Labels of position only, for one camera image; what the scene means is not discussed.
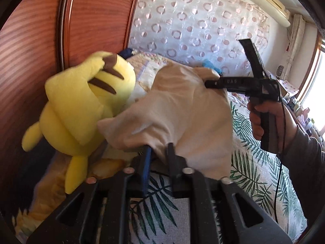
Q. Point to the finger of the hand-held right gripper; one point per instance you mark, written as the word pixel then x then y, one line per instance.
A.
pixel 252 53
pixel 228 83

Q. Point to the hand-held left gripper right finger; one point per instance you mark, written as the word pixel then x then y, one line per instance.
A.
pixel 175 167

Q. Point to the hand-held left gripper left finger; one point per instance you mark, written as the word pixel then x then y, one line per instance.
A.
pixel 146 167

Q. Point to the beige printed t-shirt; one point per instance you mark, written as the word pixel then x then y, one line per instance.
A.
pixel 177 111

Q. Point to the person's right forearm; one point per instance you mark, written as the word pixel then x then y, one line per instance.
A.
pixel 304 167

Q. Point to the person's right hand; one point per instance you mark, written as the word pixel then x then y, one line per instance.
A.
pixel 288 124

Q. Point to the small round fan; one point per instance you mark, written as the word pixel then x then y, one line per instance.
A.
pixel 280 70

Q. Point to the polka dot cloth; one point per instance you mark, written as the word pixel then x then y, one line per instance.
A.
pixel 289 86

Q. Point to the blue toy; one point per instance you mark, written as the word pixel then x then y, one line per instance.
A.
pixel 207 64

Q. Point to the cream window curtain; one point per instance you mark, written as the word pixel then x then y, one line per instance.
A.
pixel 295 38

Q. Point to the circle patterned sheer curtain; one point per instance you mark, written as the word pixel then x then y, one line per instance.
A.
pixel 190 17

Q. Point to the palm leaf printed blanket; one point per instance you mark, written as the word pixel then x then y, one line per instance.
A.
pixel 254 170

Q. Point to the yellow plush toy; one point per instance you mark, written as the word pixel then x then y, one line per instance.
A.
pixel 71 111

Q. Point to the pale yellow cloth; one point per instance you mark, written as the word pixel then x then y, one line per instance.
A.
pixel 48 203

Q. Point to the wooden slatted wardrobe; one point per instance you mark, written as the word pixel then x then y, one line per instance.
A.
pixel 88 17

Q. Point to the cream wall air conditioner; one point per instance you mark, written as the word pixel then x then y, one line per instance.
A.
pixel 274 5

